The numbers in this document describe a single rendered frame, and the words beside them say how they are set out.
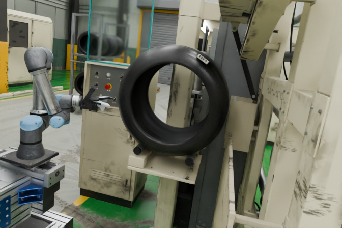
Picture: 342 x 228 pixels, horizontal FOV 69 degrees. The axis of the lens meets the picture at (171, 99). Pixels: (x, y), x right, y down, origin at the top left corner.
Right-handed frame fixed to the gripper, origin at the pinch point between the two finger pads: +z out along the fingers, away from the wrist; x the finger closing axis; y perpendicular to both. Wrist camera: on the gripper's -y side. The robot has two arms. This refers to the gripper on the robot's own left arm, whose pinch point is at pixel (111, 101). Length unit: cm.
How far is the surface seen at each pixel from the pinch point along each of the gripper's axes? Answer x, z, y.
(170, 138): 26.6, 37.7, 10.8
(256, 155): 39, 89, 12
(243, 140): 35, 80, 5
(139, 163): 45, 20, 17
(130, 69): 35.8, 10.4, -30.7
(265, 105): 34, 88, -18
